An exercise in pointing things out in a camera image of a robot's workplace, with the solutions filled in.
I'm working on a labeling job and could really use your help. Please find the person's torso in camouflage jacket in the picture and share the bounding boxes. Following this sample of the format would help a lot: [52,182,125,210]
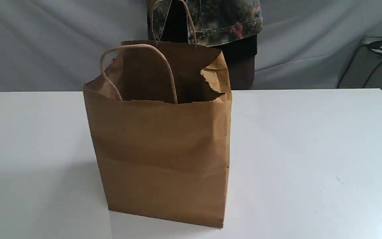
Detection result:
[147,0,263,90]

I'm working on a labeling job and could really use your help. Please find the brown paper bag with handles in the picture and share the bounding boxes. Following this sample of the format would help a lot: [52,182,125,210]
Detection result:
[83,1,232,228]

